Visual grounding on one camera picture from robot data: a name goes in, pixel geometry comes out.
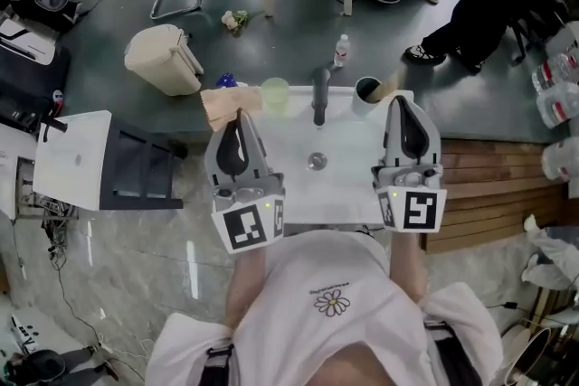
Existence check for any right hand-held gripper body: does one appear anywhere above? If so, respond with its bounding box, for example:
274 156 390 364
371 164 449 234

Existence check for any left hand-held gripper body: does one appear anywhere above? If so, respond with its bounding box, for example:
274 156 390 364
210 170 287 255

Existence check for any brown wooden toothbrush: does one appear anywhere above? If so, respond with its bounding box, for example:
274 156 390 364
364 66 404 104

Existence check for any green translucent cup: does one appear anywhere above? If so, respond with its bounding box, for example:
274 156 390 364
261 77 291 110

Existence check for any person's right forearm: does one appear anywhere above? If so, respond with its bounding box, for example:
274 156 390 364
387 231 431 303

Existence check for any person's left forearm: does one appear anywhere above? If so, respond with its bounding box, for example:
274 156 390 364
223 245 269 330

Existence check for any white sink black cabinet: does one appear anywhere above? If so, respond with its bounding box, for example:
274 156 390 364
33 109 185 212

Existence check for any wooden slat pallet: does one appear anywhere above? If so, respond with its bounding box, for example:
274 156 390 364
422 138 567 255

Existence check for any blue and white bottle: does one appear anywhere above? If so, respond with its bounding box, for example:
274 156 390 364
215 72 249 89

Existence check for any clear water bottle red label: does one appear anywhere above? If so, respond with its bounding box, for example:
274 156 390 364
333 33 352 69

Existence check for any beige trash bin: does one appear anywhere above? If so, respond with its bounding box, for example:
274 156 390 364
124 24 205 98

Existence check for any person's white flower-print shirt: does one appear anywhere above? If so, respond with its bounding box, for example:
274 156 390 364
144 229 504 386

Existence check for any pack of water bottles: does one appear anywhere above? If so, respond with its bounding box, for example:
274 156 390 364
540 137 579 183
531 52 579 130

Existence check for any white flower bunch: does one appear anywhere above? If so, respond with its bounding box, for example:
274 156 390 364
220 9 251 36

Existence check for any white cloth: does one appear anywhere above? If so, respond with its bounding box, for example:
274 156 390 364
520 213 579 291

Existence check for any small black faucet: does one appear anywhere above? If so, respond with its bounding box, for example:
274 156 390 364
41 117 70 144

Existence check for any round metal bin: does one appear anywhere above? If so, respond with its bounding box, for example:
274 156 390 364
500 324 579 386

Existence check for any black case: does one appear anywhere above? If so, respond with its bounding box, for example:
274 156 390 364
0 43 72 133

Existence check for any white flat device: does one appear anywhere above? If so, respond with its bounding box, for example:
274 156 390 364
0 18 57 66

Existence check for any white power strip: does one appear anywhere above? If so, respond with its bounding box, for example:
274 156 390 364
10 313 41 354

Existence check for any black helmet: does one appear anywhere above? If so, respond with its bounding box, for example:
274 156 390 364
4 348 68 386

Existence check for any black floor cable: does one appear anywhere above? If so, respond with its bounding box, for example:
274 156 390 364
43 212 147 379

